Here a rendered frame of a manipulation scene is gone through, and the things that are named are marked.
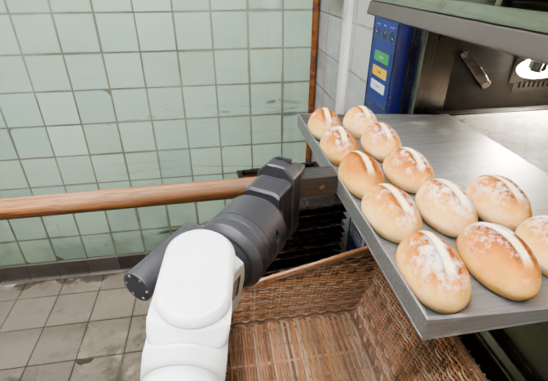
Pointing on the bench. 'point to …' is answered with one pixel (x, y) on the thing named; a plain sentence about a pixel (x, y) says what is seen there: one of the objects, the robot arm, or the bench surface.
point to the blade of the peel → (479, 144)
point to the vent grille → (355, 236)
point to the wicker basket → (368, 330)
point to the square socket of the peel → (318, 181)
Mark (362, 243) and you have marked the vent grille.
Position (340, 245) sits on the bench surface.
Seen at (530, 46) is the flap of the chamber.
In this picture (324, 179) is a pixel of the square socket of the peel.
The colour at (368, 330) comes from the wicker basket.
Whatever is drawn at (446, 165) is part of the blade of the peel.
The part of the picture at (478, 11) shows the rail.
